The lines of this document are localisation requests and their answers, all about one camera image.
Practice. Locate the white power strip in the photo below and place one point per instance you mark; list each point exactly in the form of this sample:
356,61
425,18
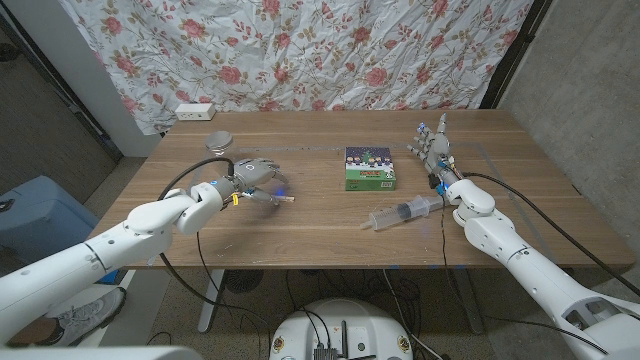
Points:
195,112

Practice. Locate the white table leg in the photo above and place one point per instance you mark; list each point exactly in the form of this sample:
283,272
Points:
210,300

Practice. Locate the black backdrop pole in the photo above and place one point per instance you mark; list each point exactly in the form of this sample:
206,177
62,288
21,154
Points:
515,52

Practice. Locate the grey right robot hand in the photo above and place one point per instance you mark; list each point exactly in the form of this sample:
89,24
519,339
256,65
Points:
439,155

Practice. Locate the floral backdrop cloth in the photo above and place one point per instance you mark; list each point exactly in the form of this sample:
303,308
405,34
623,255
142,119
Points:
300,50

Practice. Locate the person's bare leg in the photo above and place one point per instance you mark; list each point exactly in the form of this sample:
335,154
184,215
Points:
30,332

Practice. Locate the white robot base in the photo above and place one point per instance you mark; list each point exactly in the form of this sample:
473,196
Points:
350,320

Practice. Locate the clear glass jar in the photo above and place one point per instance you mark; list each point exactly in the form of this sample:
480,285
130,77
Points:
219,141

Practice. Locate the green cartoon puzzle box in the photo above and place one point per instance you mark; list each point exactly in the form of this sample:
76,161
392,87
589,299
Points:
370,170

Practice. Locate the grey sneaker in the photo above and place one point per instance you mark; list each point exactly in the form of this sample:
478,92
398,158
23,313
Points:
90,315

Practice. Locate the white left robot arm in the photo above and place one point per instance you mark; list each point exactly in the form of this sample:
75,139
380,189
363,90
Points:
75,270

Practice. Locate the clear plastic syringe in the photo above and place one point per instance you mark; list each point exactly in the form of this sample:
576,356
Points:
395,214

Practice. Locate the black floor fan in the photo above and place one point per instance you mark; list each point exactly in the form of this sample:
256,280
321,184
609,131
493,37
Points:
243,281

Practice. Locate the grey table leg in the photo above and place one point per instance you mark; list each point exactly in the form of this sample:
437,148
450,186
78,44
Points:
470,300

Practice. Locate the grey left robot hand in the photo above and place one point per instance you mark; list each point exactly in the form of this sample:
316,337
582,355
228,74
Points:
252,172

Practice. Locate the blue storage bin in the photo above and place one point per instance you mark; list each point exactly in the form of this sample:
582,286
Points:
40,220

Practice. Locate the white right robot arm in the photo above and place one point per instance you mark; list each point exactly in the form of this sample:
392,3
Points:
525,265

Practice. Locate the wooden clothespin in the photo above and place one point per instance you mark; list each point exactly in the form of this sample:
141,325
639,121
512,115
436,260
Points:
287,199

